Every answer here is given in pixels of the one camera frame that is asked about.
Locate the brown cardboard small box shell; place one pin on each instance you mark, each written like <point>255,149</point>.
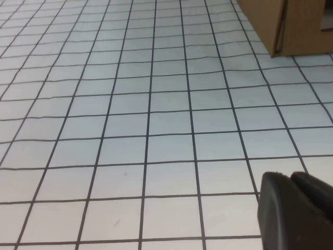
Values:
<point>260,20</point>

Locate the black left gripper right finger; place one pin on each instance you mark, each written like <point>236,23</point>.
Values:
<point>316,190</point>

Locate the white black-grid tablecloth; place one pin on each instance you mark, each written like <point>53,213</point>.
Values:
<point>145,125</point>

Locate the brown cardboard small windowed drawer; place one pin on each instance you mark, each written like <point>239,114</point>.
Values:
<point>301,28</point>

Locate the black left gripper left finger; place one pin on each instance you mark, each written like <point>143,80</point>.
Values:
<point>281,216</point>

